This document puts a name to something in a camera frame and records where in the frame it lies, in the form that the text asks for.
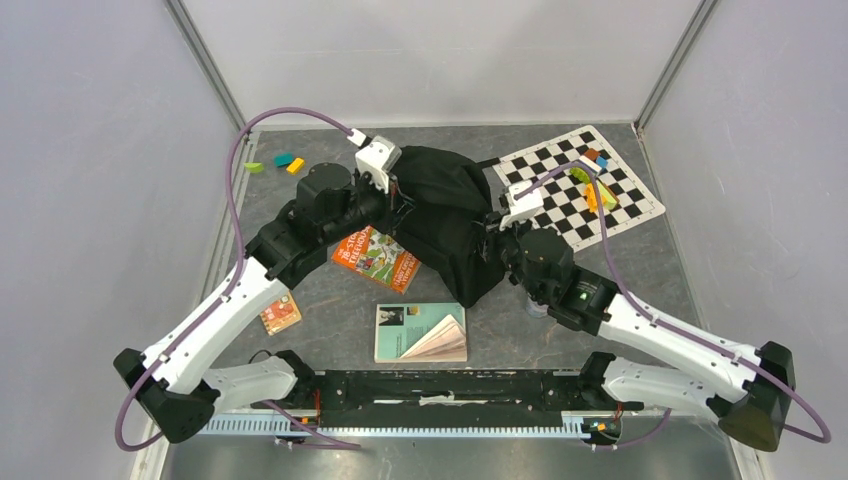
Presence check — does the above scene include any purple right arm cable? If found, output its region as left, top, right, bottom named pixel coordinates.
left=516, top=160, right=832, bottom=445

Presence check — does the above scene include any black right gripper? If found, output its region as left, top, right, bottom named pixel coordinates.
left=472, top=208, right=544, bottom=302

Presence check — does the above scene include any aluminium frame rail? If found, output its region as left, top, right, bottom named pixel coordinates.
left=129, top=0, right=247, bottom=479

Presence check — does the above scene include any orange treehouse book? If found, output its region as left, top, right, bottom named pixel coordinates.
left=332, top=226, right=421, bottom=294

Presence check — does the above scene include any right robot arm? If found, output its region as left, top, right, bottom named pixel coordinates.
left=474, top=214, right=796, bottom=452

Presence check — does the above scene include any brown blue block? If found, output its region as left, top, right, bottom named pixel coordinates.
left=582, top=149, right=608, bottom=170

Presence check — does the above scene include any teal toy block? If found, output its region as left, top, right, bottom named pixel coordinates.
left=273, top=153, right=295, bottom=168

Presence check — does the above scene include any teal paperback book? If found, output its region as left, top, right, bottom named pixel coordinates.
left=373, top=303, right=468, bottom=363

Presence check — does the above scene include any yellow toy block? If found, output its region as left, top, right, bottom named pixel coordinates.
left=286, top=157, right=305, bottom=175

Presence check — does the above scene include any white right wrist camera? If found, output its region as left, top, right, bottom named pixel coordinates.
left=499, top=180, right=544, bottom=231

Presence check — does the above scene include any white slotted cable duct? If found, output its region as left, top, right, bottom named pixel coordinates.
left=173, top=410, right=598, bottom=440

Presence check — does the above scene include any orange green block stack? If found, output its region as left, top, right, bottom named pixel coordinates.
left=583, top=180, right=619, bottom=213

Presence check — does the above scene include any black student backpack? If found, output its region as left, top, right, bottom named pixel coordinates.
left=391, top=146, right=505, bottom=308

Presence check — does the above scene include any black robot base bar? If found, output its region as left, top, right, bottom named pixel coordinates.
left=277, top=350, right=645, bottom=428

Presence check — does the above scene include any green half-round block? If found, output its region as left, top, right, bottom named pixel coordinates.
left=243, top=162, right=265, bottom=174

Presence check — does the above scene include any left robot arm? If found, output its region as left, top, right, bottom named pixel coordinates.
left=113, top=163, right=403, bottom=451

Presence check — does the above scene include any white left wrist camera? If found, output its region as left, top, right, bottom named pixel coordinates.
left=355, top=135, right=402, bottom=194

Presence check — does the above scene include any green white block stack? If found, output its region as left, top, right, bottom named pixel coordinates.
left=569, top=157, right=604, bottom=184

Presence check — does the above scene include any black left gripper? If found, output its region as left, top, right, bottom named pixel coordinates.
left=322, top=167, right=416, bottom=246

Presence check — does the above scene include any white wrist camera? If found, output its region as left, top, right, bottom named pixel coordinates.
left=499, top=180, right=544, bottom=231
left=355, top=135, right=402, bottom=194

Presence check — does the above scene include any black white chessboard mat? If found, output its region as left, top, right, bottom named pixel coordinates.
left=494, top=125, right=666, bottom=251

